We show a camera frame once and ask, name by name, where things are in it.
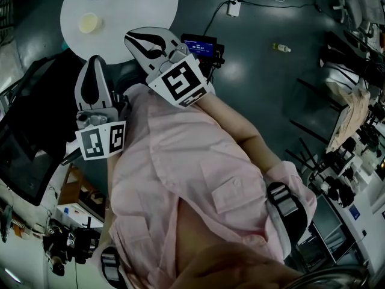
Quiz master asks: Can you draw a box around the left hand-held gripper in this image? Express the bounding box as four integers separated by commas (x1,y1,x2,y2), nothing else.
74,55,127,161

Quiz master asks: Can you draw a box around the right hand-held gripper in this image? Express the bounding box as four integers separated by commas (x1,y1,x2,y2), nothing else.
123,26,216,108

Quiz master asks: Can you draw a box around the pale yellow cup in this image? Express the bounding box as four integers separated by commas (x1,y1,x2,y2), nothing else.
78,12,103,34

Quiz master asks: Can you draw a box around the person's right forearm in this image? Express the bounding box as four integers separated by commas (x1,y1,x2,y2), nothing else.
192,92,282,174

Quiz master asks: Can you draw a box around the round white table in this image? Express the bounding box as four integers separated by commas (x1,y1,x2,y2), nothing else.
59,0,179,66

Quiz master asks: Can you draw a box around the black device with blue screen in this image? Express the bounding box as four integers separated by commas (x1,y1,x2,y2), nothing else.
180,33,226,72

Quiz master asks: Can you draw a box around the black office chair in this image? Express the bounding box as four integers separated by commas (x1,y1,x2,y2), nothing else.
0,52,88,207

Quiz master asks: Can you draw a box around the white power strip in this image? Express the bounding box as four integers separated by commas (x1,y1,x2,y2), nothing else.
226,0,243,18

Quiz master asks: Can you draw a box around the wooden cabinet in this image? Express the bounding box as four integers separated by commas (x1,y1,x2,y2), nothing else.
56,163,108,231

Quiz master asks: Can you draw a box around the person's pink shirt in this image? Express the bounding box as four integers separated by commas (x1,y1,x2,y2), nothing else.
108,84,318,289

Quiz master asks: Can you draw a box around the small yellow bottle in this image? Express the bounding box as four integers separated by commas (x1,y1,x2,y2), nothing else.
272,42,292,54

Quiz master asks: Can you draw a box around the white office chair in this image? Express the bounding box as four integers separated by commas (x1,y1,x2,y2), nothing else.
332,0,385,39

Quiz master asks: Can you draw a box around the beige cloth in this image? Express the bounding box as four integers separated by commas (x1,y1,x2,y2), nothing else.
325,82,371,154

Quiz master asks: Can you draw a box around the black power cable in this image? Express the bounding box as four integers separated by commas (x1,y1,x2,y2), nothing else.
203,0,319,37

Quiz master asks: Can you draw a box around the black camera equipment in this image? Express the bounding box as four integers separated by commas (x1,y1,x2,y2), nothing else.
42,217,102,267

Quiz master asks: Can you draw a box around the black shoulder strap grey buckle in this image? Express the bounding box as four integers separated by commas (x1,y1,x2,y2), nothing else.
100,246,126,289
266,181,312,257

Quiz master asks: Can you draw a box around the black frame glass table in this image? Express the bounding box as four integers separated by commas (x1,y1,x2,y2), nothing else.
284,76,363,152

